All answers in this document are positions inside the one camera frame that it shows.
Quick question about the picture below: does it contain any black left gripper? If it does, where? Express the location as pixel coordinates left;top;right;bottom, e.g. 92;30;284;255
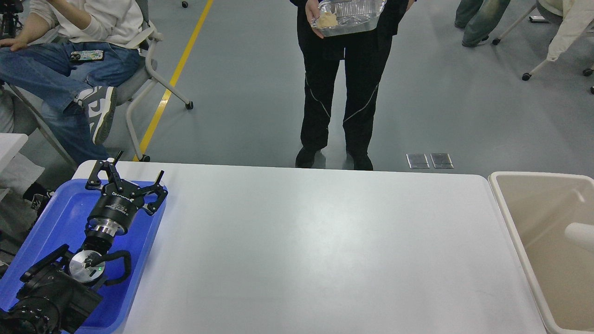
84;150;168;237

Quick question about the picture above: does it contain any white paper cup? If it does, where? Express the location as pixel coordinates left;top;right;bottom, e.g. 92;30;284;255
564;222;594;254

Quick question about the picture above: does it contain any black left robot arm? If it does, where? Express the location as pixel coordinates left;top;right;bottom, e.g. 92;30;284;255
1;161;169;334

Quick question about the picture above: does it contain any blue plastic tray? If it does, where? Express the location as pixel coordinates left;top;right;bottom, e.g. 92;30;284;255
0;179;166;334

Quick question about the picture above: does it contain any grey office chair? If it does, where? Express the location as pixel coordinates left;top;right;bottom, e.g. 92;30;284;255
9;0;194;168

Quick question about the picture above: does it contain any white side table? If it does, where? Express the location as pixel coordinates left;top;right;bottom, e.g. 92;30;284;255
0;133;28;172

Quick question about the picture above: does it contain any phone with patterned case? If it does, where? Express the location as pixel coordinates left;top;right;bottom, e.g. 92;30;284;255
70;50;104;63

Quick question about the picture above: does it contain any seated person in jeans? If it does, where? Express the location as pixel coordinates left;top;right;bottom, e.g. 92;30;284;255
1;0;143;164

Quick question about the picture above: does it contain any crumpled brown paper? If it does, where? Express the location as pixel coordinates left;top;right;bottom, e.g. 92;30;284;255
315;12;339;29

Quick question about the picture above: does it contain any standing person in black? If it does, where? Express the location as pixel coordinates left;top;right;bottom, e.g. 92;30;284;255
290;0;417;171

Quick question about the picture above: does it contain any aluminium foil tray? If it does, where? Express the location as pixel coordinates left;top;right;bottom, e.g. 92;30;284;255
311;0;386;37

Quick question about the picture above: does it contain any person in faded jeans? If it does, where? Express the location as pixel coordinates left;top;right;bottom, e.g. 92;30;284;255
454;0;510;47

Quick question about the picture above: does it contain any beige plastic bin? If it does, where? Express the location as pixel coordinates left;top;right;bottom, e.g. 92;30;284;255
489;172;594;334

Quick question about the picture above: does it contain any white chair with jacket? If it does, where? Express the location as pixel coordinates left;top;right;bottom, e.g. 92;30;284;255
492;0;594;82

